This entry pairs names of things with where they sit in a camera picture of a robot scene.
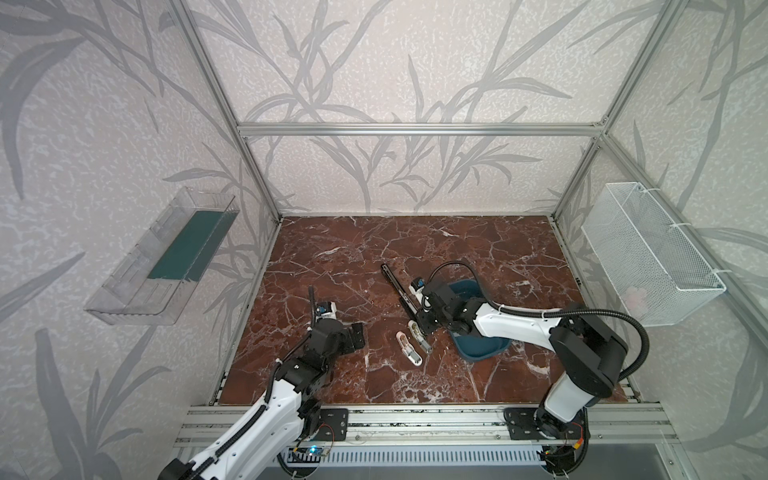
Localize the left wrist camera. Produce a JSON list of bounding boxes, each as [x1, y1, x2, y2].
[[315, 301, 337, 321]]

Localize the teal plastic tray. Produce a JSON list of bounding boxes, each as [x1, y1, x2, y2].
[[450, 279, 511, 363]]

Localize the black stapler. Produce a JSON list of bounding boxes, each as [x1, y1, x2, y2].
[[380, 263, 418, 322]]

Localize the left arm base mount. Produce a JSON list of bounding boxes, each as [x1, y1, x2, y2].
[[301, 408, 349, 442]]

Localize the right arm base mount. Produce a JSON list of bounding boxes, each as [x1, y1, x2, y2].
[[503, 406, 590, 443]]

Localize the beige stapler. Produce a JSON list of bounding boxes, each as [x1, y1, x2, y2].
[[408, 320, 433, 355]]

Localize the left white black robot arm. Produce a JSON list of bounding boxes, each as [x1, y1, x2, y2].
[[159, 287, 365, 479]]

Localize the aluminium front rail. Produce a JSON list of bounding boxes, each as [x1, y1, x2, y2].
[[173, 403, 679, 451]]

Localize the small green circuit board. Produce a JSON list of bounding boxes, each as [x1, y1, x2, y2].
[[291, 445, 332, 463]]

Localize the slotted grey cable duct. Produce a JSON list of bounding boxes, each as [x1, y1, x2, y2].
[[281, 446, 544, 468]]

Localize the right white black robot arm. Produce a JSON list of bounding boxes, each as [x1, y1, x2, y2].
[[410, 261, 650, 438]]

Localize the green pad in bin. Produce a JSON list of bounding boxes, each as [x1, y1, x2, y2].
[[148, 210, 237, 282]]

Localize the clear plastic wall bin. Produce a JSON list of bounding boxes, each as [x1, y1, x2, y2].
[[84, 187, 240, 326]]

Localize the white wire mesh basket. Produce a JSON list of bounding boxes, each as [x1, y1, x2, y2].
[[582, 182, 727, 327]]

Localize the pink object in basket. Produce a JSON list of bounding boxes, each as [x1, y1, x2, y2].
[[621, 286, 649, 317]]

